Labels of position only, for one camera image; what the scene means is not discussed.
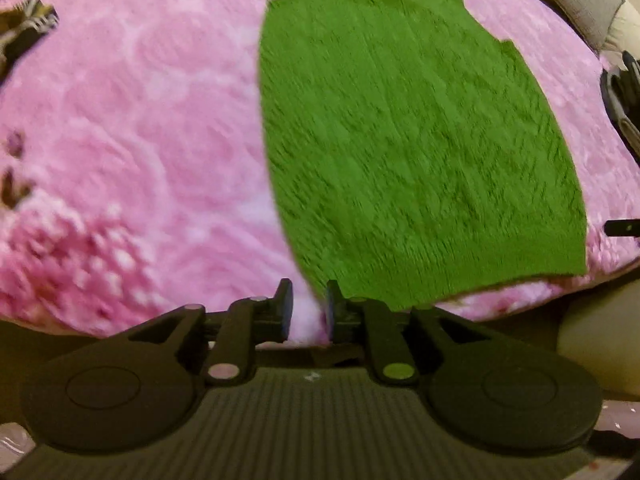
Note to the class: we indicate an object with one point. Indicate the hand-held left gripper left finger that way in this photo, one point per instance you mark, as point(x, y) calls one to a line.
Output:
point(286, 315)

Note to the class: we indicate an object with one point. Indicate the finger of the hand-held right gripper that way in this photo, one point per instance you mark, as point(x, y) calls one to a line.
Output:
point(622, 227)
point(622, 100)

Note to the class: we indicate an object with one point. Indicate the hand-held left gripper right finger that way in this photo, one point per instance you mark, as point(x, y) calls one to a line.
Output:
point(331, 315)

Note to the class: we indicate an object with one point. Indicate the green knitted sweater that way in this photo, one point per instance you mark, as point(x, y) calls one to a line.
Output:
point(400, 135)

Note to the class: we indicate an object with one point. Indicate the stack of folded clothes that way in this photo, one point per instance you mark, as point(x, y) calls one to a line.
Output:
point(25, 25)

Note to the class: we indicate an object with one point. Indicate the beige cushion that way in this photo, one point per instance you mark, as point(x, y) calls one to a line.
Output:
point(625, 30)

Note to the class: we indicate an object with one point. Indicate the cream rounded object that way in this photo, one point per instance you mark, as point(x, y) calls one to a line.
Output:
point(600, 345)

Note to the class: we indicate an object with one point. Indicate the pink floral blanket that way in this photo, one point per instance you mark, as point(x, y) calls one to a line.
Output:
point(125, 135)

